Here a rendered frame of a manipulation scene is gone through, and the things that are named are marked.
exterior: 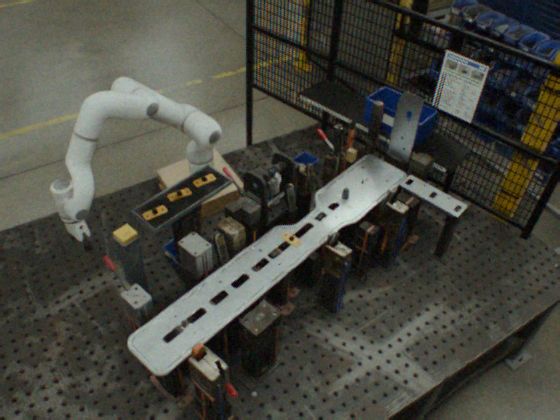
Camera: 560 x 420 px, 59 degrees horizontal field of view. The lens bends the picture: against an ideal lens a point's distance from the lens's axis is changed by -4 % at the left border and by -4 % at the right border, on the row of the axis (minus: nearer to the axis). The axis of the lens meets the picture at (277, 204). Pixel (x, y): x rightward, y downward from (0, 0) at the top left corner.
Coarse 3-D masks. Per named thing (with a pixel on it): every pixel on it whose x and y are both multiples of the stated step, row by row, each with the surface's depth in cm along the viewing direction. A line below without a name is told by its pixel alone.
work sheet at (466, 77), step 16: (448, 48) 221; (448, 64) 225; (464, 64) 219; (480, 64) 214; (448, 80) 229; (464, 80) 223; (480, 80) 218; (432, 96) 239; (448, 96) 233; (464, 96) 227; (480, 96) 222; (448, 112) 237; (464, 112) 231
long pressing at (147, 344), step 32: (320, 192) 216; (352, 192) 217; (384, 192) 218; (320, 224) 202; (256, 256) 189; (288, 256) 189; (192, 288) 177; (224, 288) 178; (256, 288) 178; (160, 320) 167; (224, 320) 168; (160, 352) 158
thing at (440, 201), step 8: (408, 176) 226; (400, 184) 222; (416, 184) 222; (424, 184) 222; (416, 192) 218; (424, 192) 219; (432, 192) 219; (440, 192) 219; (424, 200) 216; (432, 200) 215; (440, 200) 215; (448, 200) 215; (456, 200) 216; (440, 208) 212; (448, 208) 212; (464, 208) 212; (456, 216) 209
